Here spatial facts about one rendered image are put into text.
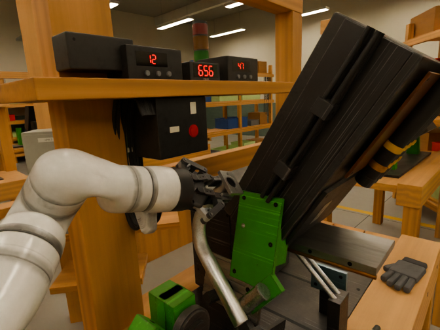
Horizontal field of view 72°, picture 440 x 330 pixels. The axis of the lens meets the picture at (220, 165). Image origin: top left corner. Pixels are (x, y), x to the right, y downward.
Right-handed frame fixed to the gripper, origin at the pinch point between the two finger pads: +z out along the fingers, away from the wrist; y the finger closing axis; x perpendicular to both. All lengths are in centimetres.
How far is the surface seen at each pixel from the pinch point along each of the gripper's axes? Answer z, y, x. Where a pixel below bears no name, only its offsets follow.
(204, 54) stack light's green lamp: 22, 50, -3
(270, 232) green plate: 12.4, -9.9, 2.1
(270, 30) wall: 840, 732, 90
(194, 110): 8.9, 26.5, 2.1
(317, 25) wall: 836, 600, -22
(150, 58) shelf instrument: -5.5, 34.2, -3.2
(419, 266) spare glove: 73, -34, -5
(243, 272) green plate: 12.3, -13.9, 13.7
